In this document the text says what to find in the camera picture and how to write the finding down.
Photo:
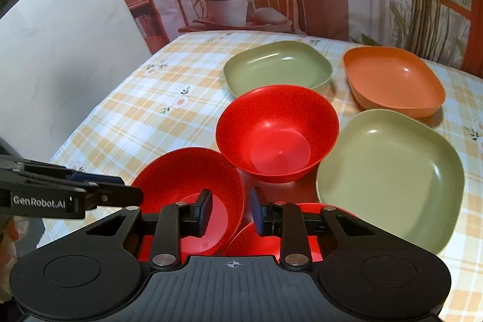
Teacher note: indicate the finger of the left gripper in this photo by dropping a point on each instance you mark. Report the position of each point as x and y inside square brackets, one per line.
[84, 177]
[112, 195]

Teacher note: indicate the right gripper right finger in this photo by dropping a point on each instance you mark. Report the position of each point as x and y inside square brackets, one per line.
[277, 219]

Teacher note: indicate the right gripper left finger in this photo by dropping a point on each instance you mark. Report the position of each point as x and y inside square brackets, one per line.
[181, 218]

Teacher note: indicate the large green square plate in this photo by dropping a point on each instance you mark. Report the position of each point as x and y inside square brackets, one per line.
[397, 174]

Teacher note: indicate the small green square plate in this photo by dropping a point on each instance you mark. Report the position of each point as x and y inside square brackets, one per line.
[283, 62]

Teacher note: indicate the orange square plate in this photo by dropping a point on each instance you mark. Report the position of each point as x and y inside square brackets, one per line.
[382, 77]

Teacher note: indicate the left hand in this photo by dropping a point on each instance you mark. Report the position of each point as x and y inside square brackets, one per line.
[13, 229]

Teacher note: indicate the yellow plaid floral tablecloth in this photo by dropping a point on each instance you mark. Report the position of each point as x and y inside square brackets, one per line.
[175, 98]

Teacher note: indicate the white marble panel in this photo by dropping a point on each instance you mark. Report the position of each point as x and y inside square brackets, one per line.
[59, 59]

